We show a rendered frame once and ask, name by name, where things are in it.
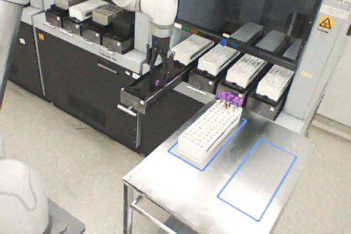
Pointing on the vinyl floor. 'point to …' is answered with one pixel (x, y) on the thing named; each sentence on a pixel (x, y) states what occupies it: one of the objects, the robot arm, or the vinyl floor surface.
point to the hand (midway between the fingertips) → (158, 76)
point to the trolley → (221, 180)
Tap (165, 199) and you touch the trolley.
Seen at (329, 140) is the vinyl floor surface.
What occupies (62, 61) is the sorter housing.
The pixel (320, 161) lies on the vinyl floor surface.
